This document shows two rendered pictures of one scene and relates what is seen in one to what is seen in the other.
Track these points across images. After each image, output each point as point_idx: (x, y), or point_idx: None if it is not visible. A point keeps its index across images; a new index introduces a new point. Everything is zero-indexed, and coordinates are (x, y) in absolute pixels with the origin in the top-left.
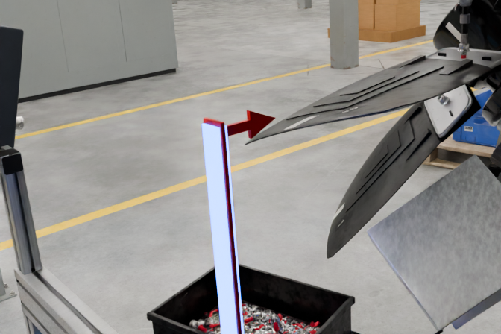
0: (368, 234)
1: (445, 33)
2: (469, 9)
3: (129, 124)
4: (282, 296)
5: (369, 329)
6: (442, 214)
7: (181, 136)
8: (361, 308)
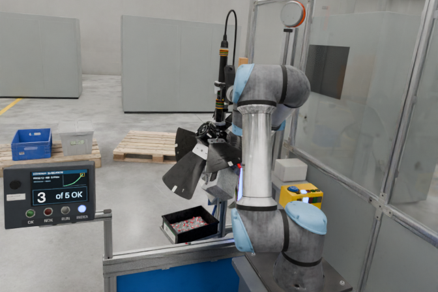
0: (216, 185)
1: (206, 135)
2: (211, 130)
3: None
4: (182, 216)
5: (66, 255)
6: (223, 175)
7: None
8: (53, 250)
